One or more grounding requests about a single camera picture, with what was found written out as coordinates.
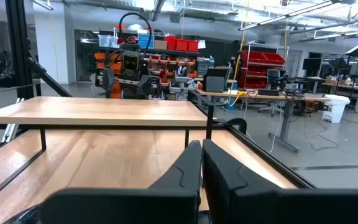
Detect wooden desk grey legs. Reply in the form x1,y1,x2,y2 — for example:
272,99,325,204
194,88,331,153

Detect storage rack with orange bins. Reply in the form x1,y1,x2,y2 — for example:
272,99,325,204
93,29,201,100

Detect clear plastic bin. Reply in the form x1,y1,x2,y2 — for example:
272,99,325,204
98,34,119,48

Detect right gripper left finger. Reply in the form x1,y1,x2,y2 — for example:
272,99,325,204
40,140,202,224

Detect blue storage box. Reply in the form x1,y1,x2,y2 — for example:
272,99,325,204
137,33,155,49

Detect white trash bin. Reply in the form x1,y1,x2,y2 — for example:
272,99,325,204
321,94,351,124

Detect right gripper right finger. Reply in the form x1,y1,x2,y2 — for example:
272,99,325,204
203,139,358,224

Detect red bin rack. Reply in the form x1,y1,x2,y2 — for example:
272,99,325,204
237,49,287,91

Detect black computer monitor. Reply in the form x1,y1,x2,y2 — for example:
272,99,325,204
302,58,323,78

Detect wooden riser shelf black legs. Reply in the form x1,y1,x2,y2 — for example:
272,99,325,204
0,95,214,197

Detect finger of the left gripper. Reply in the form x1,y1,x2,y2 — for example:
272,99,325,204
138,74,164,96
94,67,116,91

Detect yellow hanging cable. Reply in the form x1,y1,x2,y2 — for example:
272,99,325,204
228,0,251,108

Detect red storage bin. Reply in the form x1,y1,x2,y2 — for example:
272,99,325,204
165,35,177,51
175,38,188,52
187,39,200,53

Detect black aluminium rig frame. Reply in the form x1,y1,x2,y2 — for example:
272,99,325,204
4,0,316,190

